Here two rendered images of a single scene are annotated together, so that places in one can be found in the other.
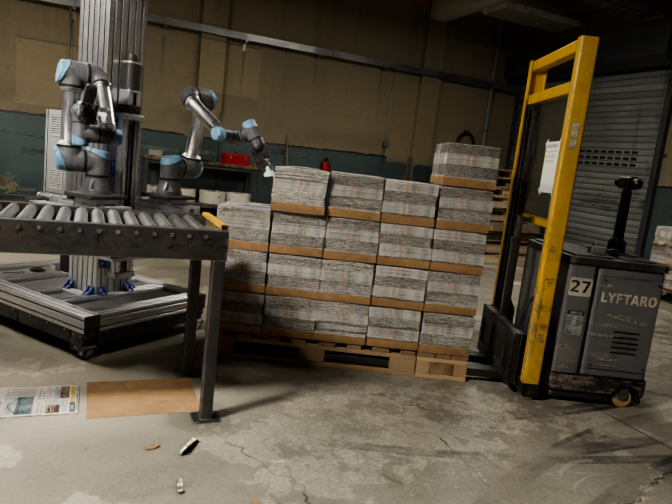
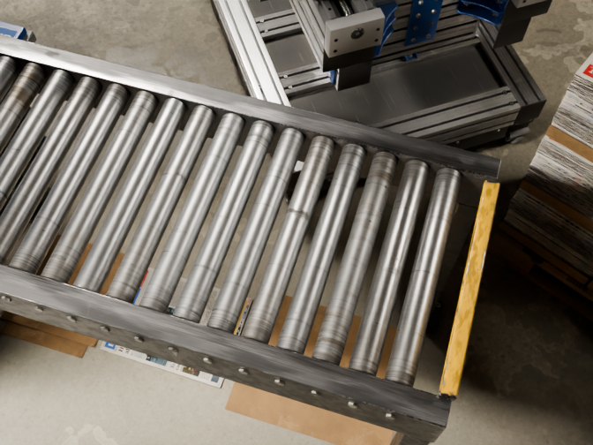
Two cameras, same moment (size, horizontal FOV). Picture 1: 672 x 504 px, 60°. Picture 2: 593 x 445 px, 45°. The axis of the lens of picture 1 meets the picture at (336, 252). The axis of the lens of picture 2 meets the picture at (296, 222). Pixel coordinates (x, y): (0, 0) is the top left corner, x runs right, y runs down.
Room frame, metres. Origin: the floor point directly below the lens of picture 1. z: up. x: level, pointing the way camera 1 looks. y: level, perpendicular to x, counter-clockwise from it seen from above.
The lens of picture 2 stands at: (1.92, 0.44, 1.97)
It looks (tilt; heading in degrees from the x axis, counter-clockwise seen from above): 61 degrees down; 41
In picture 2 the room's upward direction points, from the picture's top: straight up
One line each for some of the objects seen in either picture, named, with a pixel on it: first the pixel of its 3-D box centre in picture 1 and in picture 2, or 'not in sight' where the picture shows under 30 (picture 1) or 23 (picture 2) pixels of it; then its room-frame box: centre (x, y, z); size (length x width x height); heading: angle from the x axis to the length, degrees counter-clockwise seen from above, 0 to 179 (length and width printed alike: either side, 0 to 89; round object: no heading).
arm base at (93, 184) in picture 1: (96, 183); not in sight; (2.99, 1.27, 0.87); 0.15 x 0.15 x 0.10
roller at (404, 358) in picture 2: (194, 226); (425, 272); (2.49, 0.62, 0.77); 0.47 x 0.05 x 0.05; 24
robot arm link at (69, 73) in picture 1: (71, 116); not in sight; (2.92, 1.39, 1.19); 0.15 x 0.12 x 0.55; 124
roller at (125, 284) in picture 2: (63, 218); (164, 200); (2.28, 1.10, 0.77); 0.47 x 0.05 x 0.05; 24
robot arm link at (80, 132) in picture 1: (84, 134); not in sight; (2.71, 1.22, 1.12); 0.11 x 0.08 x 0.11; 124
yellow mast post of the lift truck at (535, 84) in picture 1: (515, 207); not in sight; (3.60, -1.08, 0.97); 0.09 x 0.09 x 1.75; 1
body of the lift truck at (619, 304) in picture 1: (580, 316); not in sight; (3.28, -1.46, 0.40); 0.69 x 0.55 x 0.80; 1
